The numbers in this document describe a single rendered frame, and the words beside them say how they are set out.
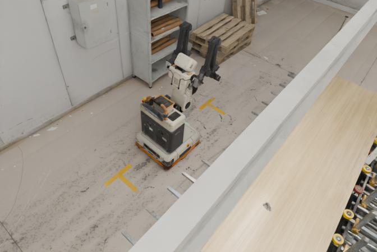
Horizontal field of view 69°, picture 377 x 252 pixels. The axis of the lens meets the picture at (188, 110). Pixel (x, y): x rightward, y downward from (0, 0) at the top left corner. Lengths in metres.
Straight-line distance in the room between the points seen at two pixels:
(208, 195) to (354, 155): 2.75
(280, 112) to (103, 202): 2.84
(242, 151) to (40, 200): 3.16
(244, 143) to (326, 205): 2.05
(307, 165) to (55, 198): 2.80
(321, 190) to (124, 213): 2.09
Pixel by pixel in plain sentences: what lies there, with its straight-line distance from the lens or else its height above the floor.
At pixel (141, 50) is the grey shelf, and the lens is 4.51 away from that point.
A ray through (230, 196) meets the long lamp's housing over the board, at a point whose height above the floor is 2.38.
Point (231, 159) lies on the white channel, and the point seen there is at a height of 2.46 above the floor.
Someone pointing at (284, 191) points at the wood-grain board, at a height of 0.90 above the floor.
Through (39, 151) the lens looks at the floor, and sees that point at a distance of 4.16.
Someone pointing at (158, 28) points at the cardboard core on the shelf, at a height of 0.95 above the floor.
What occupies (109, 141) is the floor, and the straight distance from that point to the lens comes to 4.02.
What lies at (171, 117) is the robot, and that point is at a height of 0.81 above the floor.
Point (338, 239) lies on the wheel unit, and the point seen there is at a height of 0.90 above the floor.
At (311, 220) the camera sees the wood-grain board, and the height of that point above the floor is 0.90.
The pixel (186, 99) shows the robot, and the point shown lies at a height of 0.85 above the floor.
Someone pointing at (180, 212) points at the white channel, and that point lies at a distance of 0.67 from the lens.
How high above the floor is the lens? 3.06
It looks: 44 degrees down
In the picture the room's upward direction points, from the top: 6 degrees clockwise
